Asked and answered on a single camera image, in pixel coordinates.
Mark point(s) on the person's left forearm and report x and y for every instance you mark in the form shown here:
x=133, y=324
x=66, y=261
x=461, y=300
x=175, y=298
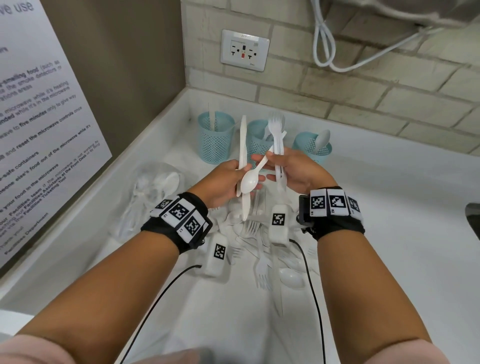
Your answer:
x=105, y=296

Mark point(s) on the person's right hand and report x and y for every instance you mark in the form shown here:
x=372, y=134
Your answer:
x=300, y=172

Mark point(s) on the person's pink left sleeve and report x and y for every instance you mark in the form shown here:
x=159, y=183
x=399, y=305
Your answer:
x=30, y=352

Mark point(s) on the grey wall-mounted appliance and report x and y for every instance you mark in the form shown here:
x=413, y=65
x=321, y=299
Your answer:
x=412, y=11

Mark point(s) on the white printed notice poster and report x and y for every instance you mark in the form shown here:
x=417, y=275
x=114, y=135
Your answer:
x=37, y=112

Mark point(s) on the white plastic fork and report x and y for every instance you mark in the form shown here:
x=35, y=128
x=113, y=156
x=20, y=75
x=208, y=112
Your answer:
x=267, y=134
x=276, y=127

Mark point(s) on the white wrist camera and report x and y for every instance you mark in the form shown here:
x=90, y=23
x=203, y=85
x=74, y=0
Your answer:
x=279, y=234
x=215, y=266

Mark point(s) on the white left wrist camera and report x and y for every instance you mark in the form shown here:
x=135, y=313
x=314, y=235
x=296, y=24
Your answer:
x=215, y=266

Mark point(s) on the white plastic spoon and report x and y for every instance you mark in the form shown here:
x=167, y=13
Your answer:
x=249, y=182
x=323, y=138

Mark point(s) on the black left wrist band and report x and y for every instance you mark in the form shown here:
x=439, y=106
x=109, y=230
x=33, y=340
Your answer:
x=176, y=225

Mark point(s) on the teal mesh cup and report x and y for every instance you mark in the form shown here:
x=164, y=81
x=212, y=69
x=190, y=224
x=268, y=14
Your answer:
x=303, y=148
x=257, y=146
x=215, y=146

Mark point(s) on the person's right forearm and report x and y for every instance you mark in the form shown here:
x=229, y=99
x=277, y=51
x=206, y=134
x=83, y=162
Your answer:
x=367, y=292

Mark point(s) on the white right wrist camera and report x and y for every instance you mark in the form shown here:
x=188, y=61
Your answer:
x=279, y=234

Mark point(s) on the pile of white plastic cutlery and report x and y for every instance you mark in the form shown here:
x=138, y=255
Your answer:
x=292, y=279

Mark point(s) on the person's pink sleeve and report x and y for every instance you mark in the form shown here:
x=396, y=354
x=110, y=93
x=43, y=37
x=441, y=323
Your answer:
x=30, y=352
x=427, y=354

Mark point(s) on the dark sink basin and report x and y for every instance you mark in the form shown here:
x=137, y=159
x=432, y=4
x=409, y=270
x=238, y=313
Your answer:
x=473, y=221

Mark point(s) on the clear plastic bag of cutlery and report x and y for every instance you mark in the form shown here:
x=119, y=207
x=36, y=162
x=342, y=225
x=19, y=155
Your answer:
x=150, y=191

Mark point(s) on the person's pink right sleeve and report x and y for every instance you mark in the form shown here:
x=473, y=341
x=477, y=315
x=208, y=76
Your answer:
x=427, y=354

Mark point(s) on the person's left hand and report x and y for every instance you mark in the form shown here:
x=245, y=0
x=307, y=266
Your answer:
x=217, y=183

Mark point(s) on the white wall power outlet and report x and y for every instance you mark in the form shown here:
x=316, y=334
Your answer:
x=243, y=50

